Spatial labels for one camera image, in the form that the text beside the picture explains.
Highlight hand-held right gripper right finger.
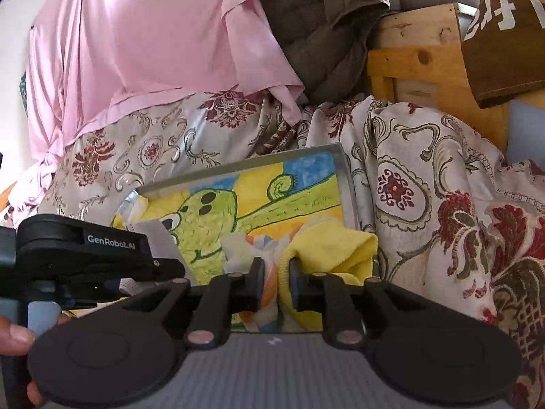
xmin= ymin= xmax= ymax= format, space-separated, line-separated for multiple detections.
xmin=290 ymin=260 xmax=429 ymax=349

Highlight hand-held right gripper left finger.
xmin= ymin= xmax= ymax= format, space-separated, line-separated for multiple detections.
xmin=121 ymin=258 xmax=265 ymax=349

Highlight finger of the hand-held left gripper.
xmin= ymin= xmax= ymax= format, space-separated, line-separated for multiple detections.
xmin=147 ymin=258 xmax=187 ymax=284

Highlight pale grey cloth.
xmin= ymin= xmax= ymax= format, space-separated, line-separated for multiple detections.
xmin=128 ymin=219 xmax=182 ymax=262

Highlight orange and blue patterned cloth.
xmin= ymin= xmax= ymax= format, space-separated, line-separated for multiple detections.
xmin=220 ymin=233 xmax=284 ymax=334

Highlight yellow towel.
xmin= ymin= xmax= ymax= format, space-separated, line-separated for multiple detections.
xmin=275 ymin=217 xmax=379 ymax=333

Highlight silver tray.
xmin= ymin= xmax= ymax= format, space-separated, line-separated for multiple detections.
xmin=113 ymin=142 xmax=377 ymax=335

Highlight person's left hand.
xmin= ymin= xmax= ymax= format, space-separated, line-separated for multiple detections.
xmin=0 ymin=313 xmax=71 ymax=408

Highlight cartoon print cloth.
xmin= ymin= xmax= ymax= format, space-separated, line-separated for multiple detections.
xmin=111 ymin=149 xmax=345 ymax=333

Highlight floral blanket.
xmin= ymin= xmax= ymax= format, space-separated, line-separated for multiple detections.
xmin=0 ymin=89 xmax=545 ymax=409

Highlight pink sheet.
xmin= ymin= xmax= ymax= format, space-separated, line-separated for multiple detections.
xmin=9 ymin=0 xmax=305 ymax=222

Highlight olive quilted jacket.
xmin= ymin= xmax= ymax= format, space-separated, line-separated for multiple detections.
xmin=258 ymin=0 xmax=486 ymax=105

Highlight light blue board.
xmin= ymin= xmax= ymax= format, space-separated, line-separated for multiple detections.
xmin=507 ymin=100 xmax=545 ymax=166

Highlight brown cloth with white print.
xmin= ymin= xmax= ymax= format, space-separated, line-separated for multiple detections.
xmin=462 ymin=0 xmax=545 ymax=109

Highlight teal wall hanging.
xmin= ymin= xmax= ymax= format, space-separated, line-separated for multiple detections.
xmin=19 ymin=72 xmax=29 ymax=117

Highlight wooden bed frame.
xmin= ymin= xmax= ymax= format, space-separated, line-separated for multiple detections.
xmin=366 ymin=2 xmax=545 ymax=154

